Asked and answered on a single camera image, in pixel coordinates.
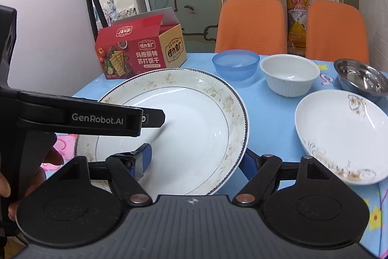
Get large floral rim plate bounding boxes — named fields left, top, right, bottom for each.
left=74, top=68, right=249, bottom=196

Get orange chair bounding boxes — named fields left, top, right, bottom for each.
left=305, top=0, right=370, bottom=65
left=215, top=0, right=288, bottom=55

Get black stand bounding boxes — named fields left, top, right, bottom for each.
left=84, top=0, right=110, bottom=35

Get white ribbed ceramic bowl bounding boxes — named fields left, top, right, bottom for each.
left=259, top=54, right=321, bottom=98

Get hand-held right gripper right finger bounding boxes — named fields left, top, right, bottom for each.
left=235, top=149, right=332, bottom=206

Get person's left hand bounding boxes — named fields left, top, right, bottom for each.
left=0, top=133, right=65, bottom=221

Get clear plastic bags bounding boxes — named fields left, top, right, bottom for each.
left=103, top=0, right=143, bottom=26

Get yellow plastic package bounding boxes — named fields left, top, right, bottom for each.
left=285, top=0, right=316, bottom=55

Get stainless steel bowl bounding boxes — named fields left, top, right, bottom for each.
left=333, top=59, right=388, bottom=103

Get red cracker box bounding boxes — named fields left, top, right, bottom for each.
left=95, top=7, right=187, bottom=80

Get white plate with vine print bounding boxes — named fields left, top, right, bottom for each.
left=295, top=90, right=388, bottom=186

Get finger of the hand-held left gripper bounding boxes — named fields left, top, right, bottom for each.
left=141, top=109, right=166, bottom=129

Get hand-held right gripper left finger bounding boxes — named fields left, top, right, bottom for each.
left=56, top=143, right=153, bottom=206

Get blue plastic bowl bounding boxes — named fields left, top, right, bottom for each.
left=211, top=50, right=260, bottom=82

